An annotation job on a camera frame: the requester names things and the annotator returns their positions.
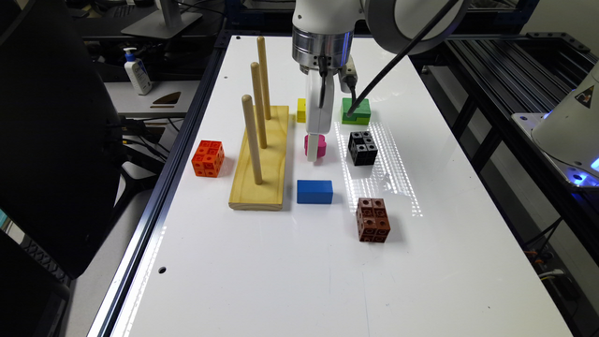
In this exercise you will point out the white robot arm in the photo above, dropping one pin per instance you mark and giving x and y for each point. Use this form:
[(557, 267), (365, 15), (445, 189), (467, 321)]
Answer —
[(322, 38)]

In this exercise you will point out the black linking cube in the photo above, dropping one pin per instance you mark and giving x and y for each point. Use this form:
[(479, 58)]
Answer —
[(362, 148)]

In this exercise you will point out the blue rectangular block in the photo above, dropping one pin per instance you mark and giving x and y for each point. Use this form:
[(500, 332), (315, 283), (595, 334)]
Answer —
[(314, 192)]

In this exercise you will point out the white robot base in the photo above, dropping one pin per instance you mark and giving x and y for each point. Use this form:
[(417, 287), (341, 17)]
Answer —
[(568, 135)]

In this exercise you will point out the white lotion pump bottle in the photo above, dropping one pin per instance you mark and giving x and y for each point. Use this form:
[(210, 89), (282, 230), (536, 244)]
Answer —
[(137, 72)]

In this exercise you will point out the orange linking cube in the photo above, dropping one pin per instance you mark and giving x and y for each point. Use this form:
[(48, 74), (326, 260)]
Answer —
[(208, 158)]

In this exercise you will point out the green block with hole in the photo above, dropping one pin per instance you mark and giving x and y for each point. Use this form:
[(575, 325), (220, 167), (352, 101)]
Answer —
[(361, 115)]

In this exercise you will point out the middle wooden peg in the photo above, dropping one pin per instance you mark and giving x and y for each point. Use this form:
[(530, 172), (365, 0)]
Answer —
[(260, 116)]

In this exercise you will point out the wooden peg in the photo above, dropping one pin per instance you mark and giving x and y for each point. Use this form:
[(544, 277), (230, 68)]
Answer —
[(262, 58), (251, 133), (260, 116)]

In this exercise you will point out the black office chair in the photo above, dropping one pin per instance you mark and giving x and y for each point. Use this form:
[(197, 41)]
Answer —
[(62, 157)]

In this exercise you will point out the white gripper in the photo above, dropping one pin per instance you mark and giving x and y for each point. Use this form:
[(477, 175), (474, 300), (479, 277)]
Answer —
[(318, 116)]

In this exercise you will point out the pink flower block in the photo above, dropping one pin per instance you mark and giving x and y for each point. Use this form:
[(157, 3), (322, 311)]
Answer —
[(322, 145)]

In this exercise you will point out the back wooden peg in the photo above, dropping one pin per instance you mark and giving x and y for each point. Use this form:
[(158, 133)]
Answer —
[(262, 58)]

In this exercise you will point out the front wooden peg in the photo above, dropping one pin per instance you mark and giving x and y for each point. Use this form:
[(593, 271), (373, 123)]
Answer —
[(251, 133)]

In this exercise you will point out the wooden peg board base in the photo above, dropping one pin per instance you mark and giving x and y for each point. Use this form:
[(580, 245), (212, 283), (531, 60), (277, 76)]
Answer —
[(245, 194)]

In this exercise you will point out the yellow block with hole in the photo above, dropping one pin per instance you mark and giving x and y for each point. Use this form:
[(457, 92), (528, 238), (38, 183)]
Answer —
[(301, 110)]

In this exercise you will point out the grey monitor stand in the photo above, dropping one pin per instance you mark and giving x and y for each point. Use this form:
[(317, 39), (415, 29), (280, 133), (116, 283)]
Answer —
[(164, 23)]

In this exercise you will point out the brown linking cube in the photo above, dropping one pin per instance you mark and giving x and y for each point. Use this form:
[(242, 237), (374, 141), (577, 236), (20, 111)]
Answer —
[(372, 220)]

